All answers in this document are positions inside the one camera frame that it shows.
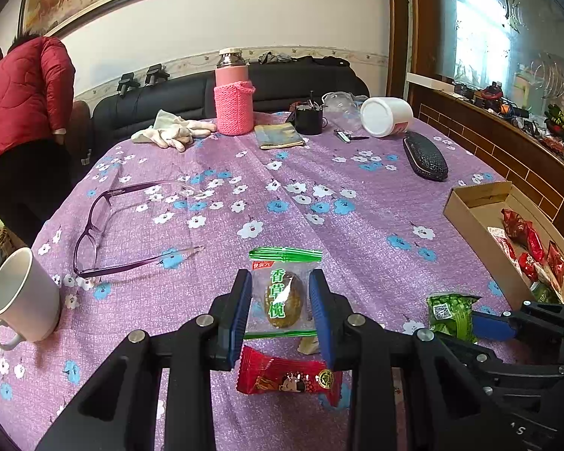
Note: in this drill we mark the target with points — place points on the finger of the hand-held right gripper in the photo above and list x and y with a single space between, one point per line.
491 328
498 371

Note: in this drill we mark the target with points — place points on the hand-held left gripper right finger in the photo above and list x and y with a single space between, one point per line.
322 319

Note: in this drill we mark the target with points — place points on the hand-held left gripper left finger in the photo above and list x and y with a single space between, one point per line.
239 319

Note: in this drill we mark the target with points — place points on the clear green olive packet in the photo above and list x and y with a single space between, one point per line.
284 296

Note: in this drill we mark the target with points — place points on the cardboard box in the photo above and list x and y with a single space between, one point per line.
474 235

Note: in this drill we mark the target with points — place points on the small red snack packet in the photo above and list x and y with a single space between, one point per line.
536 244

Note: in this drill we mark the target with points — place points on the small beige snack piece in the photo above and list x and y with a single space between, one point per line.
310 345

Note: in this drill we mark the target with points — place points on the red cartoon-face snack packet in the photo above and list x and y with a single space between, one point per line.
286 378

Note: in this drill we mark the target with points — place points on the purple floral tablecloth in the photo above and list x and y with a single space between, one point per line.
263 188

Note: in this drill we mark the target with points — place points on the purple eyeglasses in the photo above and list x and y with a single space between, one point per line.
113 268

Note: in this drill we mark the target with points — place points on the wooden sideboard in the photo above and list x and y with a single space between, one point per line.
498 150

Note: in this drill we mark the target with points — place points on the black glasses case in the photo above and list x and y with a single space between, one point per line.
425 157

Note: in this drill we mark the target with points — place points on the folded olive cloth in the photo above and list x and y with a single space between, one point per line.
279 136

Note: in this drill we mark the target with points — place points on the small black cup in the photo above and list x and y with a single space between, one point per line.
309 122

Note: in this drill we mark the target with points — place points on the white cotton glove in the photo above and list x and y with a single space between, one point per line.
162 137
192 127

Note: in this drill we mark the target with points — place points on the white mug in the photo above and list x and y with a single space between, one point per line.
33 300

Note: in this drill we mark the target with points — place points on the white plastic jar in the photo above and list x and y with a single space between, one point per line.
385 117

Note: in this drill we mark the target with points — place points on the pink knitted-sleeve bottle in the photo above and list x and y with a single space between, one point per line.
235 103

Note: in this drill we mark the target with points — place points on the black sofa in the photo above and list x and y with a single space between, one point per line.
183 98

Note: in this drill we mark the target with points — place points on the dark brown chair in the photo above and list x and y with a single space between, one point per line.
80 127

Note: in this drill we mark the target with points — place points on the white flat box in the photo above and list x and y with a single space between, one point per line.
427 81

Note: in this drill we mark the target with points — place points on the black clamp tool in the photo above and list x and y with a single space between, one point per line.
156 75
127 83

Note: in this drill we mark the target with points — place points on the black cloth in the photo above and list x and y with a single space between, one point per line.
326 61

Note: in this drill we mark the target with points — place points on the grey cloth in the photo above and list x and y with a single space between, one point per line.
275 58

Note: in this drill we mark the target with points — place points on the etched glass panel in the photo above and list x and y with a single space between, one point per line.
479 33

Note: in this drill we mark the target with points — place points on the wooden door frame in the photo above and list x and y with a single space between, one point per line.
399 33

